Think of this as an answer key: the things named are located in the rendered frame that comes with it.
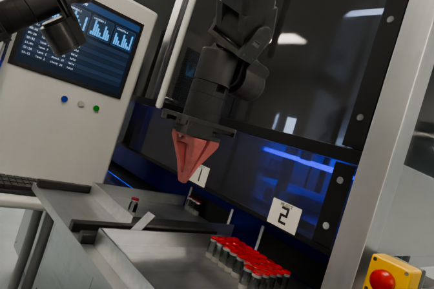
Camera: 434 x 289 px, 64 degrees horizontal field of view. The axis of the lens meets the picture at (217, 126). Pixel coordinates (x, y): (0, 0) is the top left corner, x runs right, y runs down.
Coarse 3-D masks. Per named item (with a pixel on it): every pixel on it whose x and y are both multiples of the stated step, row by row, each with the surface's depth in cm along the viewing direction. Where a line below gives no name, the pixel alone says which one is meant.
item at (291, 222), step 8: (280, 200) 83; (272, 208) 85; (280, 208) 83; (296, 208) 80; (272, 216) 84; (288, 216) 81; (296, 216) 79; (280, 224) 82; (288, 224) 80; (296, 224) 79
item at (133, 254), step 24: (96, 240) 67; (120, 240) 70; (144, 240) 74; (168, 240) 78; (192, 240) 82; (120, 264) 58; (144, 264) 65; (168, 264) 68; (192, 264) 72; (216, 264) 76; (144, 288) 52; (168, 288) 59; (192, 288) 62; (216, 288) 65
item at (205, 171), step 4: (200, 168) 108; (204, 168) 106; (208, 168) 105; (196, 172) 108; (204, 172) 106; (208, 172) 105; (192, 176) 109; (196, 176) 108; (200, 176) 107; (204, 176) 105; (192, 180) 109; (196, 180) 108; (200, 180) 106; (204, 180) 105; (200, 184) 106; (204, 184) 104
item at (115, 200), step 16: (96, 192) 97; (112, 192) 104; (128, 192) 108; (144, 192) 111; (160, 192) 115; (112, 208) 88; (144, 208) 103; (160, 208) 108; (176, 208) 115; (160, 224) 86; (176, 224) 89; (192, 224) 93; (208, 224) 96; (224, 224) 100
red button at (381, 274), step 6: (378, 270) 61; (384, 270) 61; (372, 276) 62; (378, 276) 61; (384, 276) 60; (390, 276) 60; (372, 282) 61; (378, 282) 60; (384, 282) 60; (390, 282) 60; (378, 288) 60; (384, 288) 60; (390, 288) 59
